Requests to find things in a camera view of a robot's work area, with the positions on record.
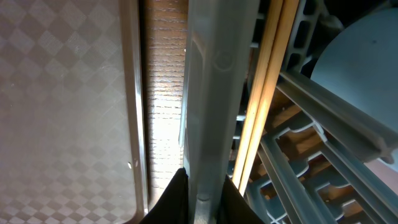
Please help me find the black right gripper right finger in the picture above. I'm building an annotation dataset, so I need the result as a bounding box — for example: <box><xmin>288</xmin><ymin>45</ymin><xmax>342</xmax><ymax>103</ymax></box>
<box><xmin>216</xmin><ymin>175</ymin><xmax>264</xmax><ymax>224</ymax></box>

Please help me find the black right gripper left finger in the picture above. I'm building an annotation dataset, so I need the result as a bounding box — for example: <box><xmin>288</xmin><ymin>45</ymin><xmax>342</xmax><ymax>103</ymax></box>
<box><xmin>140</xmin><ymin>168</ymin><xmax>188</xmax><ymax>224</ymax></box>

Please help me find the grey dishwasher rack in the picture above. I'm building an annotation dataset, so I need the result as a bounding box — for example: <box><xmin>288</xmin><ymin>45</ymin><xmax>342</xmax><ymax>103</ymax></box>
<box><xmin>179</xmin><ymin>1</ymin><xmax>397</xmax><ymax>223</ymax></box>

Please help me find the wooden chopstick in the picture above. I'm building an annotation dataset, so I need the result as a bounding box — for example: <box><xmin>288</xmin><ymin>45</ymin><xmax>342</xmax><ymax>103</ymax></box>
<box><xmin>232</xmin><ymin>0</ymin><xmax>283</xmax><ymax>189</ymax></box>
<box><xmin>238</xmin><ymin>0</ymin><xmax>299</xmax><ymax>195</ymax></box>

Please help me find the pink cup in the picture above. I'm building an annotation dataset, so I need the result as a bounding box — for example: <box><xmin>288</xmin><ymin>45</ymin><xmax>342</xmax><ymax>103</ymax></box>
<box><xmin>365</xmin><ymin>159</ymin><xmax>398</xmax><ymax>194</ymax></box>

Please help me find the dark blue plate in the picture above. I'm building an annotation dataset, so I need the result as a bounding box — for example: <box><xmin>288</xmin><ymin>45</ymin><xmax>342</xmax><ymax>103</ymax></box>
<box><xmin>311</xmin><ymin>8</ymin><xmax>397</xmax><ymax>131</ymax></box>

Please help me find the brown serving tray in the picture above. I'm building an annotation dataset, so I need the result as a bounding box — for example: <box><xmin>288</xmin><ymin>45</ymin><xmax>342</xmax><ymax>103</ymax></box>
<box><xmin>1</xmin><ymin>0</ymin><xmax>138</xmax><ymax>223</ymax></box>

